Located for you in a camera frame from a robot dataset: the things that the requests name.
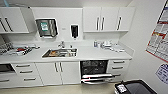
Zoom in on stainless steel dishwasher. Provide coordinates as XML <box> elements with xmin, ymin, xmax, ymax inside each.
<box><xmin>79</xmin><ymin>59</ymin><xmax>116</xmax><ymax>86</ymax></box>

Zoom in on dish soap bottle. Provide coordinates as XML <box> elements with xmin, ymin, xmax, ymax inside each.
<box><xmin>93</xmin><ymin>40</ymin><xmax>99</xmax><ymax>48</ymax></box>

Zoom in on small clear jar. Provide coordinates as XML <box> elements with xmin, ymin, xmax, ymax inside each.
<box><xmin>97</xmin><ymin>41</ymin><xmax>103</xmax><ymax>49</ymax></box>

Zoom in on black soap dispenser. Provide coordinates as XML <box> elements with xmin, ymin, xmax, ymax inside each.
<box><xmin>69</xmin><ymin>23</ymin><xmax>81</xmax><ymax>41</ymax></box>

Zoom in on chrome sink faucet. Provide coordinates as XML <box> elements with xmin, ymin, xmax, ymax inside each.
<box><xmin>57</xmin><ymin>40</ymin><xmax>67</xmax><ymax>49</ymax></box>

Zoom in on stack of white plates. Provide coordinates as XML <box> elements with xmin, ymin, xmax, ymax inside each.
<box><xmin>101</xmin><ymin>40</ymin><xmax>115</xmax><ymax>50</ymax></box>

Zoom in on stainless steel sink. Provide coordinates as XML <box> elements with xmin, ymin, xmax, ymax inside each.
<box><xmin>41</xmin><ymin>48</ymin><xmax>79</xmax><ymax>59</ymax></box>

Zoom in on white sink base cabinet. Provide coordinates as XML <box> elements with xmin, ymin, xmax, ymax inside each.
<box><xmin>34</xmin><ymin>61</ymin><xmax>82</xmax><ymax>86</ymax></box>

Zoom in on white drawer stack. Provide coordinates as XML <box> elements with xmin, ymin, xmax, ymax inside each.
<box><xmin>106</xmin><ymin>58</ymin><xmax>131</xmax><ymax>83</ymax></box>
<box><xmin>10</xmin><ymin>62</ymin><xmax>44</xmax><ymax>88</ymax></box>

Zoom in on steel paper towel dispenser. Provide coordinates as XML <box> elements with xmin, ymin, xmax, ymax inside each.
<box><xmin>35</xmin><ymin>18</ymin><xmax>60</xmax><ymax>39</ymax></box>

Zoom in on grey bin black lid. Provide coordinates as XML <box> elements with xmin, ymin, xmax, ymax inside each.
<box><xmin>113</xmin><ymin>78</ymin><xmax>158</xmax><ymax>94</ymax></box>

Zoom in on dish drying rack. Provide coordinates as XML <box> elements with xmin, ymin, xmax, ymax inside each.
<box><xmin>0</xmin><ymin>41</ymin><xmax>42</xmax><ymax>57</ymax></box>

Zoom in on built-in microwave oven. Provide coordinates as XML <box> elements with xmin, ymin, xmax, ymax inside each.
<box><xmin>0</xmin><ymin>63</ymin><xmax>17</xmax><ymax>75</ymax></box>

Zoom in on small blue bottle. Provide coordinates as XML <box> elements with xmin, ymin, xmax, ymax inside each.
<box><xmin>3</xmin><ymin>0</ymin><xmax>10</xmax><ymax>8</ymax></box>

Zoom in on wall poster board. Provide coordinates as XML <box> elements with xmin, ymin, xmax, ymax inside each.
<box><xmin>145</xmin><ymin>6</ymin><xmax>168</xmax><ymax>64</ymax></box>

